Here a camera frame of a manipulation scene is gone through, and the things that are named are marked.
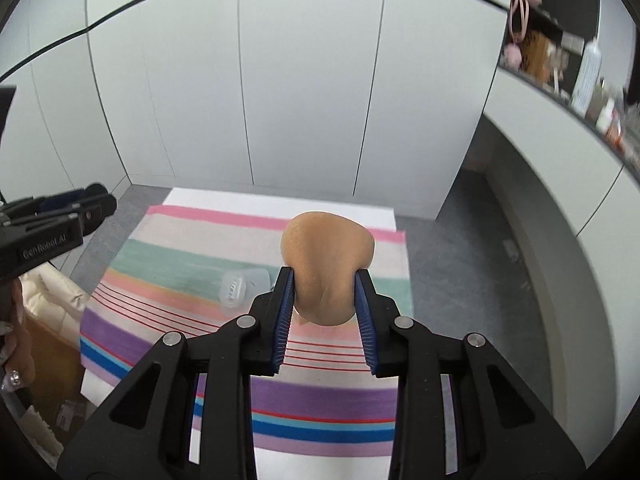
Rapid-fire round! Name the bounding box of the tan makeup sponge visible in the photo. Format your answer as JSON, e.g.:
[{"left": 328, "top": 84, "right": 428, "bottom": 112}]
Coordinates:
[{"left": 281, "top": 211, "right": 375, "bottom": 326}]

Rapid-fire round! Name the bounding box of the left hand with nails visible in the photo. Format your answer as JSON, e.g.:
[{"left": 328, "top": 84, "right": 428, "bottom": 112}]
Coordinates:
[{"left": 1, "top": 278, "right": 36, "bottom": 392}]

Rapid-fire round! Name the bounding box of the striped colourful mat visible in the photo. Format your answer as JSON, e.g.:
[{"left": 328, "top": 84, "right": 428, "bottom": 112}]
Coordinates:
[{"left": 80, "top": 205, "right": 397, "bottom": 457}]

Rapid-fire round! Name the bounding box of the brown cardboard box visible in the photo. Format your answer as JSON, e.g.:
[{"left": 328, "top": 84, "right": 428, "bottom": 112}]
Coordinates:
[{"left": 25, "top": 316, "right": 89, "bottom": 443}]

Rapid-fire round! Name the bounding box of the brown box on shelf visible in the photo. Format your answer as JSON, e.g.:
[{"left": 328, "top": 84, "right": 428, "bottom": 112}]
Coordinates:
[{"left": 521, "top": 29, "right": 555, "bottom": 84}]

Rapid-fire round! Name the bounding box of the white tall bottle on shelf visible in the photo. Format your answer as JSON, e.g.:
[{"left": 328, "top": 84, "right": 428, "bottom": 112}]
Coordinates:
[{"left": 570, "top": 37, "right": 602, "bottom": 117}]

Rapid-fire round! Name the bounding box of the pink plush toy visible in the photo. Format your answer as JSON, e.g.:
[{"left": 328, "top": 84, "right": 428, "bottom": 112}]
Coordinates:
[{"left": 502, "top": 0, "right": 542, "bottom": 70}]

